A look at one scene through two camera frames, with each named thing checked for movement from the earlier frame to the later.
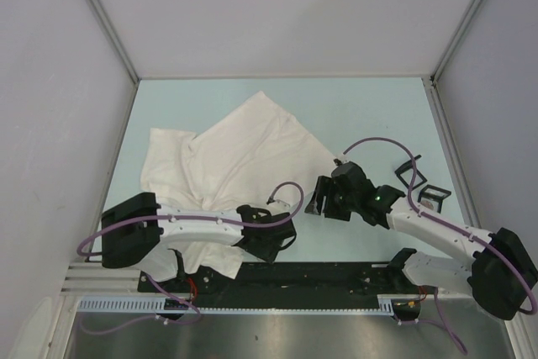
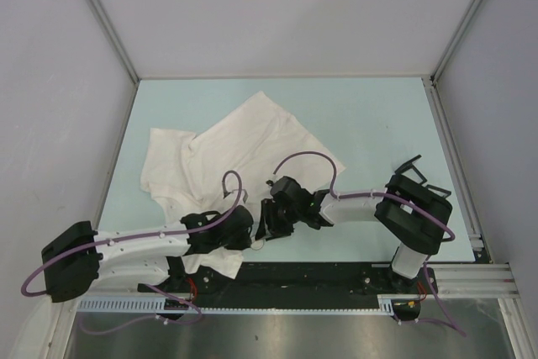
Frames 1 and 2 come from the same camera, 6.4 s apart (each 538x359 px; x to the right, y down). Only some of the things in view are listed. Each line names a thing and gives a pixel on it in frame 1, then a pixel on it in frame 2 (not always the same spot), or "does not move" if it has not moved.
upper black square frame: (406, 166) does not move
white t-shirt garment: (266, 155) does not move
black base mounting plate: (296, 285) does not move
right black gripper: (325, 186) -> (269, 228)
